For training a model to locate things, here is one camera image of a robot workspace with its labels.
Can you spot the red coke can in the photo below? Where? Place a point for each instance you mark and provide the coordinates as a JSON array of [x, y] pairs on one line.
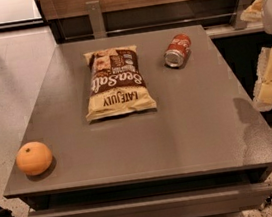
[[177, 51]]

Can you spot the grey drawer cabinet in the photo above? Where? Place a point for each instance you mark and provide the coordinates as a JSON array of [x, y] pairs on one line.
[[204, 133]]

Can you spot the Late July chips bag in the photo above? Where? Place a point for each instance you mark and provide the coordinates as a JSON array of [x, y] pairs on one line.
[[117, 86]]

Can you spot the orange fruit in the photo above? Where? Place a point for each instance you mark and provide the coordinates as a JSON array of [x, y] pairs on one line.
[[34, 158]]

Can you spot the grey drawer front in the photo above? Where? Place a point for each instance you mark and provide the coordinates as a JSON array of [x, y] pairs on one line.
[[188, 204]]

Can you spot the right metal bracket post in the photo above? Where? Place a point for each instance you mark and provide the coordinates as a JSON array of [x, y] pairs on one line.
[[236, 22]]

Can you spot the metal bracket post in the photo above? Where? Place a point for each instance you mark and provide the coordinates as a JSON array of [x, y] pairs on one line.
[[96, 19], [236, 22]]

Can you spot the left metal bracket post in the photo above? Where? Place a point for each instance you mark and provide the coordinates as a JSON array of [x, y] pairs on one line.
[[96, 19]]

